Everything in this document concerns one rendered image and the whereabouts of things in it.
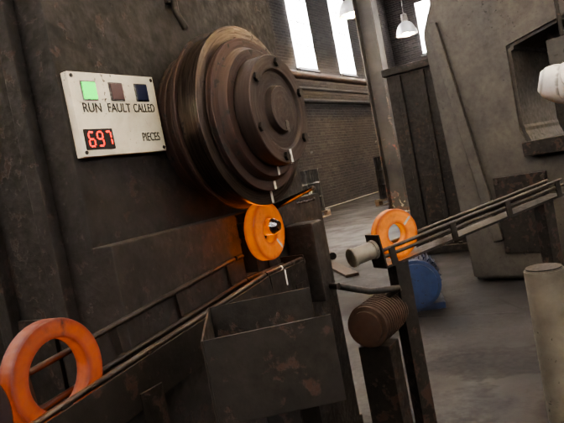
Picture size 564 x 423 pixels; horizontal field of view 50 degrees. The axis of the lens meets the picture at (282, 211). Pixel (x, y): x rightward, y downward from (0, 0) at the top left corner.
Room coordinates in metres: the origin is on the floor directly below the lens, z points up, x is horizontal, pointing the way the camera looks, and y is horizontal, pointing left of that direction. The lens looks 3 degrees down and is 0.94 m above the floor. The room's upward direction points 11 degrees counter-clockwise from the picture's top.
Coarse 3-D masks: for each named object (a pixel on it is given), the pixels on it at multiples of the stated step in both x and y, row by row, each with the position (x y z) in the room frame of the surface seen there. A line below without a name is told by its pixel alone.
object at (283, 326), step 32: (224, 320) 1.17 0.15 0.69; (256, 320) 1.18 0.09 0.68; (288, 320) 1.18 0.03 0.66; (320, 320) 0.93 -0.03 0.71; (224, 352) 0.91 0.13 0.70; (256, 352) 0.92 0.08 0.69; (288, 352) 0.92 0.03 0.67; (320, 352) 0.92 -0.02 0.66; (224, 384) 0.91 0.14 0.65; (256, 384) 0.92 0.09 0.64; (288, 384) 0.92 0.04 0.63; (320, 384) 0.92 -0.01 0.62; (224, 416) 0.91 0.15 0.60; (256, 416) 0.92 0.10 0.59; (288, 416) 1.04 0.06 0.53
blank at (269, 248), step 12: (252, 216) 1.55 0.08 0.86; (264, 216) 1.59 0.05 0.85; (276, 216) 1.64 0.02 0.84; (252, 228) 1.54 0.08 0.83; (252, 240) 1.54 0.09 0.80; (264, 240) 1.57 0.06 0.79; (276, 240) 1.62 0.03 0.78; (252, 252) 1.56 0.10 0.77; (264, 252) 1.56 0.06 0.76; (276, 252) 1.61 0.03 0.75
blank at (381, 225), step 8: (384, 216) 1.86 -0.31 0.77; (392, 216) 1.87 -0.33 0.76; (400, 216) 1.89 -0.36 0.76; (408, 216) 1.90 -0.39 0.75; (376, 224) 1.86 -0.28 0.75; (384, 224) 1.86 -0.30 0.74; (392, 224) 1.87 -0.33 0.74; (400, 224) 1.89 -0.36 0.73; (408, 224) 1.90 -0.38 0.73; (376, 232) 1.85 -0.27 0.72; (384, 232) 1.86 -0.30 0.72; (400, 232) 1.92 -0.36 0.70; (408, 232) 1.89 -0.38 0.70; (416, 232) 1.91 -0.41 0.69; (384, 240) 1.86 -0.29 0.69; (400, 240) 1.90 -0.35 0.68; (400, 256) 1.88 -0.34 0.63
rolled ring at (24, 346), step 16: (48, 320) 0.99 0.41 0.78; (64, 320) 1.01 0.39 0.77; (16, 336) 0.96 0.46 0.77; (32, 336) 0.95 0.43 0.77; (48, 336) 0.98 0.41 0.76; (64, 336) 1.01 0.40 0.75; (80, 336) 1.03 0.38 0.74; (16, 352) 0.93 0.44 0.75; (32, 352) 0.95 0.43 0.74; (80, 352) 1.04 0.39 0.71; (96, 352) 1.06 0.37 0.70; (0, 368) 0.93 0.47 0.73; (16, 368) 0.92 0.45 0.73; (80, 368) 1.05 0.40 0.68; (96, 368) 1.05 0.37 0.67; (0, 384) 0.92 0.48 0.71; (16, 384) 0.92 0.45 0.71; (80, 384) 1.04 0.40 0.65; (16, 400) 0.91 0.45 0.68; (32, 400) 0.93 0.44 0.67; (16, 416) 0.92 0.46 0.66; (32, 416) 0.93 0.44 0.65
